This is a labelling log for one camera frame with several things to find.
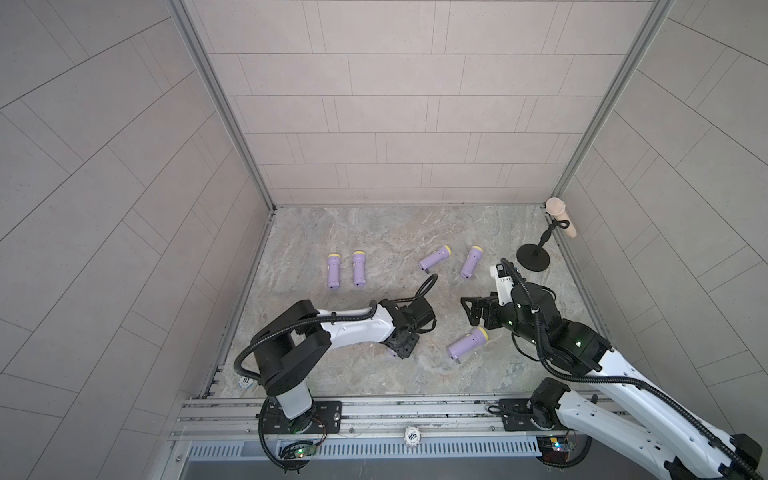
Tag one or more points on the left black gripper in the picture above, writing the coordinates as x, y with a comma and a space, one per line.
406, 350

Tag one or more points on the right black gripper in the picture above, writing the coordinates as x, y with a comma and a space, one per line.
489, 303

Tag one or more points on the purple flashlight horizontal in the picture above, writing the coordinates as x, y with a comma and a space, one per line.
359, 268

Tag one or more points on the purple flashlight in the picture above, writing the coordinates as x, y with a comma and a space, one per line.
471, 262
333, 271
440, 254
475, 338

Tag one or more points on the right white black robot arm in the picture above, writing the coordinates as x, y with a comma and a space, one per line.
592, 389

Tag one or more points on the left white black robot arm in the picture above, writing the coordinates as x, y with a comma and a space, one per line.
282, 354

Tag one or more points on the right circuit board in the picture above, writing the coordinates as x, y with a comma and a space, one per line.
557, 450

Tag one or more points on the left green circuit board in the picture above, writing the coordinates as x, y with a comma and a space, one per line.
298, 450

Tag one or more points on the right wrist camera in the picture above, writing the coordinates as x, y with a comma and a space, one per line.
504, 283

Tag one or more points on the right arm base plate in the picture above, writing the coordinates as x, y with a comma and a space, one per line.
526, 415

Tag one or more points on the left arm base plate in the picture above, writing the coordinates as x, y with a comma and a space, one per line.
323, 417

